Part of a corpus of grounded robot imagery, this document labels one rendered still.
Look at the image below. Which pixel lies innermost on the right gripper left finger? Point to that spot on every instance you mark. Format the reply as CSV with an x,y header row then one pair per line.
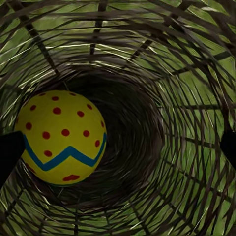
x,y
12,145

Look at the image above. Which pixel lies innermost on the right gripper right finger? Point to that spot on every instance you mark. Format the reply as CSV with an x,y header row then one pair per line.
x,y
228,146

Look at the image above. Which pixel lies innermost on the easter egg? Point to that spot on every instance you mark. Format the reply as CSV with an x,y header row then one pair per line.
x,y
65,136

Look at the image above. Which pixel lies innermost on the wicker basket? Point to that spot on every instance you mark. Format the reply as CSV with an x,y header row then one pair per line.
x,y
59,67

